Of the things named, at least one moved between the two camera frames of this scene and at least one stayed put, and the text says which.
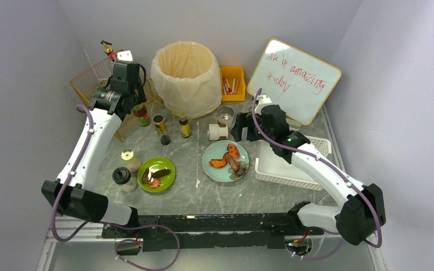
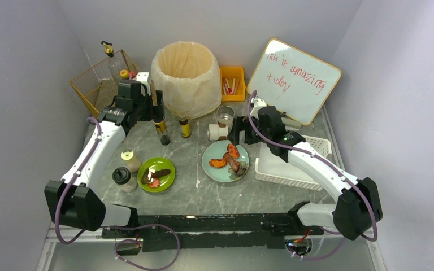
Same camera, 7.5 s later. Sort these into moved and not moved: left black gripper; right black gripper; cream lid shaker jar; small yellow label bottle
Moved: left black gripper
Not moved: right black gripper; cream lid shaker jar; small yellow label bottle
